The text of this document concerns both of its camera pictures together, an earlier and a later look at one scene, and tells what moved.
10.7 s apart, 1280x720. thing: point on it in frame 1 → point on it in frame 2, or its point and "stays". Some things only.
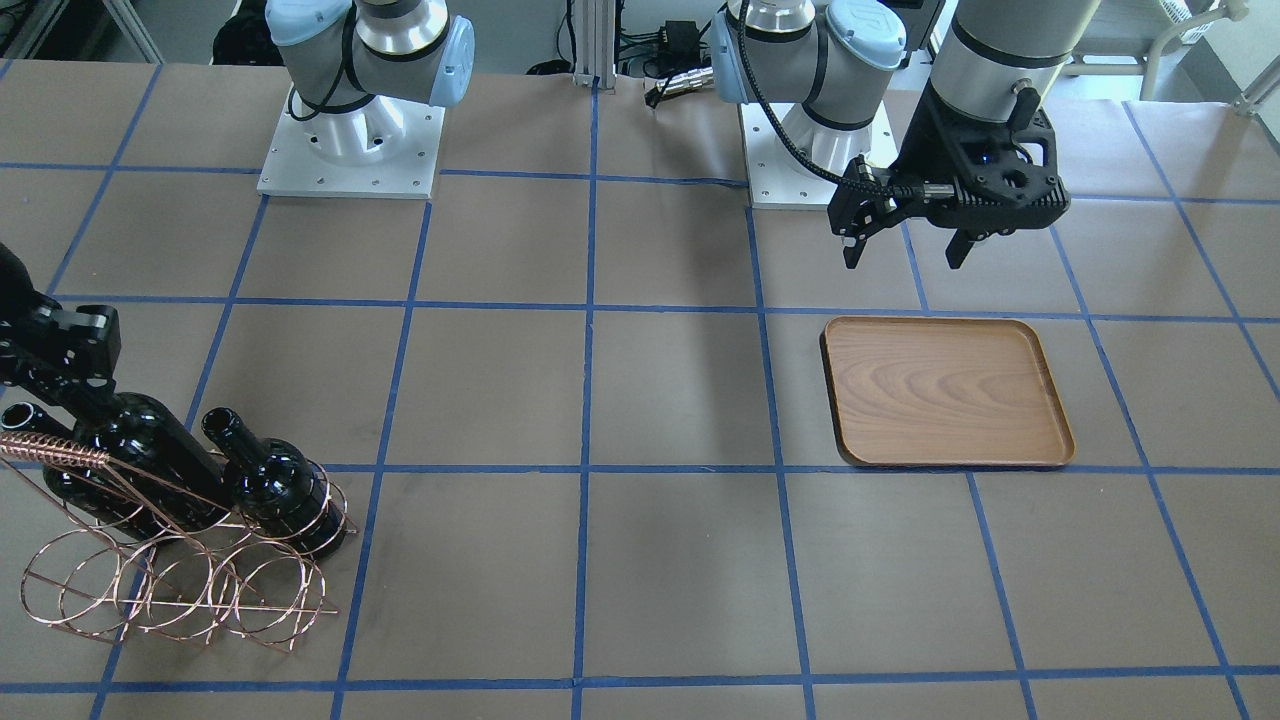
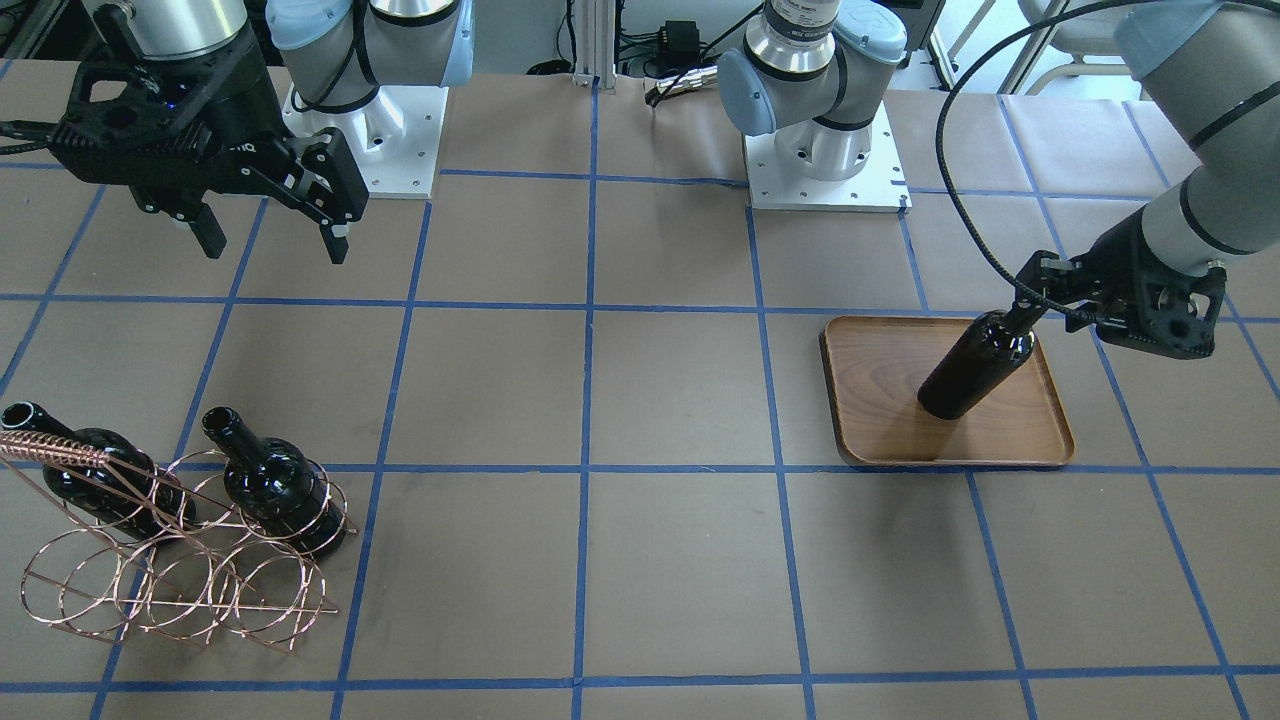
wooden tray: (944, 391) stays
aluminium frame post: (595, 44) stays
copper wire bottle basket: (237, 561) stays
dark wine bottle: (150, 467) → (976, 366)
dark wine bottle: (93, 487) stays
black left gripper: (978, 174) → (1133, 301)
